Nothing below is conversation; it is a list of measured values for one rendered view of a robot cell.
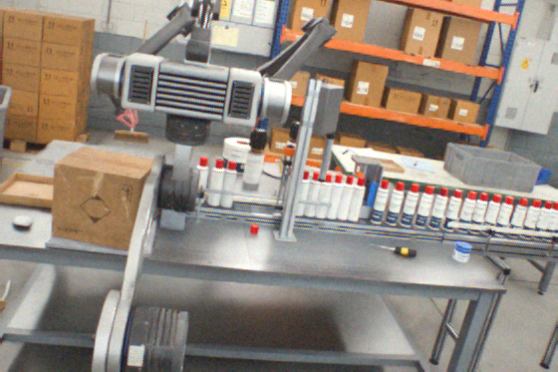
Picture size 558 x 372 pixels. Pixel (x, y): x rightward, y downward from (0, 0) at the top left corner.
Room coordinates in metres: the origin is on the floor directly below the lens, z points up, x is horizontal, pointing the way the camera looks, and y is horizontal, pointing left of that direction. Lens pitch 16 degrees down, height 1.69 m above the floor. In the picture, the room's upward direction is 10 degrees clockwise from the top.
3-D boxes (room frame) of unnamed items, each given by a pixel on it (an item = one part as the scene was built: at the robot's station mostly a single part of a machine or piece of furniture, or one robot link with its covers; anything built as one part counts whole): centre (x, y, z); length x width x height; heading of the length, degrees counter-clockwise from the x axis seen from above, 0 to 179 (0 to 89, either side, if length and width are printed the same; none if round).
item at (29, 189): (1.94, 0.97, 0.85); 0.30 x 0.26 x 0.04; 101
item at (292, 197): (1.99, -0.08, 1.16); 0.04 x 0.04 x 0.67; 11
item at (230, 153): (2.68, 0.20, 0.95); 0.20 x 0.20 x 0.14
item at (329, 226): (2.12, -0.01, 0.85); 1.65 x 0.11 x 0.05; 101
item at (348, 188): (2.18, -0.33, 0.98); 0.05 x 0.05 x 0.20
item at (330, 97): (2.06, -0.14, 1.38); 0.17 x 0.10 x 0.19; 156
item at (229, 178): (2.08, 0.19, 0.98); 0.05 x 0.05 x 0.20
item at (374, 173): (2.29, -0.41, 1.01); 0.14 x 0.13 x 0.26; 101
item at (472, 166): (3.78, -1.63, 0.91); 0.60 x 0.40 x 0.22; 101
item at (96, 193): (1.69, 0.59, 0.99); 0.30 x 0.24 x 0.27; 90
